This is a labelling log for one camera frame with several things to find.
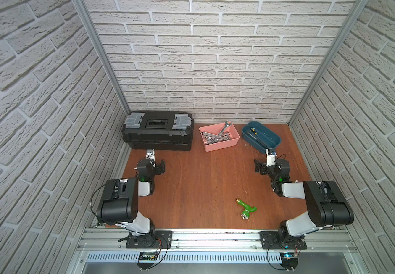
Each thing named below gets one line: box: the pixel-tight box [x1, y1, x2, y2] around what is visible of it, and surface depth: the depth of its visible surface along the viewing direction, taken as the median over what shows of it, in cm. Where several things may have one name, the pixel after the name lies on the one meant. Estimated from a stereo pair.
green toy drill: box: [235, 198, 258, 220], surface depth 83 cm
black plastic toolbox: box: [121, 110, 195, 152], surface depth 97 cm
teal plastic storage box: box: [241, 121, 282, 155], surface depth 113 cm
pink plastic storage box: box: [198, 122, 241, 152], surface depth 109 cm
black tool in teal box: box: [246, 127, 268, 148], surface depth 115 cm
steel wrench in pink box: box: [200, 127, 232, 145], surface depth 109 cm
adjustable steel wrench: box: [218, 121, 233, 136], surface depth 112 cm
